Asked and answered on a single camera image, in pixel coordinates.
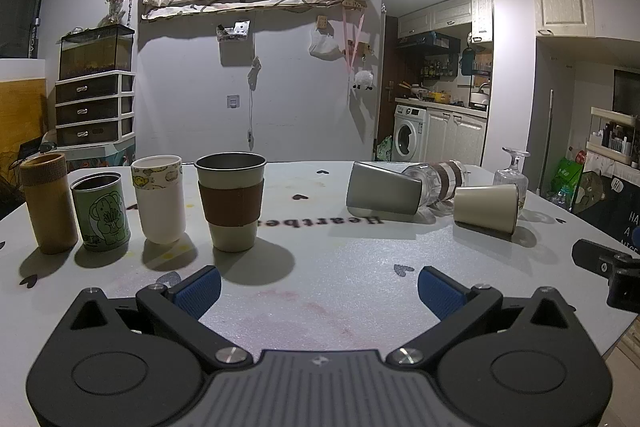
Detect beige cup with brown sleeve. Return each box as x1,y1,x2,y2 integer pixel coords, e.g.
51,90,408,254
193,151,268,253

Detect glass fish tank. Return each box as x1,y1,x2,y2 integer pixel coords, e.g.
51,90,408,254
58,24,136,80

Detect pink ribbon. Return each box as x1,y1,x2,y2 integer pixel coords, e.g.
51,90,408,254
342,6,364,78

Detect patterned storage box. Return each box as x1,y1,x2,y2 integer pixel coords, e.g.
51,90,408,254
59,142,137,170

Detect white hanging bag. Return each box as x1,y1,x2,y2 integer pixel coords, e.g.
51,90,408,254
307,29,340,57

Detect dark printed cloth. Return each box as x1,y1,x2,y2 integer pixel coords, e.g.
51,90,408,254
572,166,640,258

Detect brown cylindrical cup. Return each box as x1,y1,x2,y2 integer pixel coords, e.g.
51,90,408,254
19,152,81,256

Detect wall holder with packets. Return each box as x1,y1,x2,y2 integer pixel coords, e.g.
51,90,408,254
215,20,251,43

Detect yellow wooden panel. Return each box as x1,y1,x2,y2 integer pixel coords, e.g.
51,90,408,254
0,59,49,148

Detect clear glass bottle white sleeve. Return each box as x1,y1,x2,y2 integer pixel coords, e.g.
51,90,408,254
402,161,469,210

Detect white cup with yellow band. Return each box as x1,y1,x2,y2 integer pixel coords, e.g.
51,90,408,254
130,155,187,246

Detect spice rack with bottles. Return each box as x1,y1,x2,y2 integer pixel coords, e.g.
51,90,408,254
419,56,461,80

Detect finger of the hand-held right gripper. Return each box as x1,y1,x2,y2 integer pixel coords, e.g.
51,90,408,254
572,239,626,279

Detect green elephant print tin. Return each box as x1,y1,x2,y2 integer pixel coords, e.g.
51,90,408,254
70,172,132,253

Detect clear wine glass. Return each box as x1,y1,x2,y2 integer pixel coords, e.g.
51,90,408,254
493,147,531,210

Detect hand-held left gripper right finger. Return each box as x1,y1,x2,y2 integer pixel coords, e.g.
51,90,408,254
385,265,577,376

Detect white hanging cable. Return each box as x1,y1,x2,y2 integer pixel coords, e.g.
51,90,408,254
246,56,264,143

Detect white lower kitchen cabinet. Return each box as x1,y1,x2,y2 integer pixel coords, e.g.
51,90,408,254
424,106,489,166

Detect grey metal cup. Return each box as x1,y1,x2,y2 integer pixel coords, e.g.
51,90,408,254
345,160,424,218

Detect green plastic bag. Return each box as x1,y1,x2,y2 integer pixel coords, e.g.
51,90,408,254
552,156,584,198

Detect white washing machine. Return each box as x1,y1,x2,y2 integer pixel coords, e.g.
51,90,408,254
392,104,430,162

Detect white plastic drawer unit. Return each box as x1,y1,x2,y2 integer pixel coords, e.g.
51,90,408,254
53,70,137,148

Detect white plush sheep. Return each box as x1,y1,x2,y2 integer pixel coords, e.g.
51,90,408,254
352,69,376,92

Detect white upper kitchen cabinets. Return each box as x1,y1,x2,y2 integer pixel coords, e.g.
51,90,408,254
397,0,495,44

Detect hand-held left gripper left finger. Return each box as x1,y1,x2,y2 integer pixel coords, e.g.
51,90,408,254
66,265,254,376

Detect white shelf with bottles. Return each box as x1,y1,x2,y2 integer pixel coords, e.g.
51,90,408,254
584,106,640,168

